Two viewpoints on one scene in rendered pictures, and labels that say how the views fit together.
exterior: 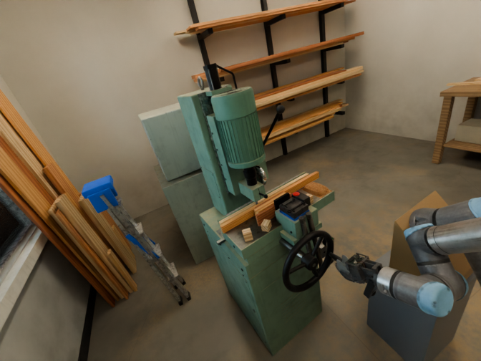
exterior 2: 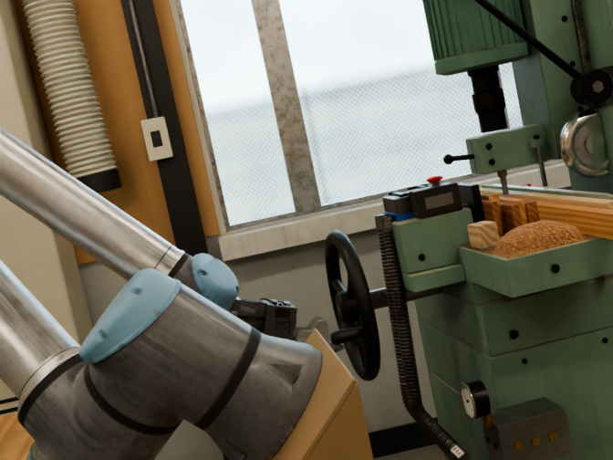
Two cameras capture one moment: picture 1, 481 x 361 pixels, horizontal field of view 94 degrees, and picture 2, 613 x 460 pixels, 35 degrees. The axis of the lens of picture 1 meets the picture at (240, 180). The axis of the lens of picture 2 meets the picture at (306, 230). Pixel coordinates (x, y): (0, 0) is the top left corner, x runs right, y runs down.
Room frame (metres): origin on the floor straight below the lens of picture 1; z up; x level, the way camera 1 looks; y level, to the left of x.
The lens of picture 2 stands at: (1.11, -1.93, 1.17)
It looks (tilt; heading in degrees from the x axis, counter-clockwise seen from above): 6 degrees down; 106
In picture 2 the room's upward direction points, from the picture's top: 12 degrees counter-clockwise
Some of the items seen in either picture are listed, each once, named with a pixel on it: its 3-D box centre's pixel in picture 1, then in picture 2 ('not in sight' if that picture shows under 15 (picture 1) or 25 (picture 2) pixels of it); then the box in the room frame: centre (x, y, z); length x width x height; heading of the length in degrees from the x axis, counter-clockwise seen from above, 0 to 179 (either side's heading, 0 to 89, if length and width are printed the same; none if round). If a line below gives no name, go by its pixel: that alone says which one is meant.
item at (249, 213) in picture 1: (274, 199); (532, 213); (1.01, -0.15, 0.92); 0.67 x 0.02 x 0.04; 115
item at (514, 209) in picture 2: not in sight; (500, 215); (0.95, -0.16, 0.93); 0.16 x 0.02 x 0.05; 115
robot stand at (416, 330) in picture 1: (413, 303); not in sight; (0.67, -0.74, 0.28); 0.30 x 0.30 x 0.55; 20
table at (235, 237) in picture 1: (285, 217); (476, 251); (0.90, -0.17, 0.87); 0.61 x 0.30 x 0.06; 115
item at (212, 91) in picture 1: (214, 85); not in sight; (1.09, 0.01, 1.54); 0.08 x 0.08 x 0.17; 25
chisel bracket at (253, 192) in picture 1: (252, 190); (508, 152); (0.98, -0.05, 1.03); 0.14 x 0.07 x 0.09; 25
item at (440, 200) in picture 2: (295, 204); (420, 199); (0.82, -0.22, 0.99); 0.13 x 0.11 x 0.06; 115
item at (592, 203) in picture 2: (268, 199); (535, 206); (1.02, -0.12, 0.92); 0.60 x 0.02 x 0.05; 115
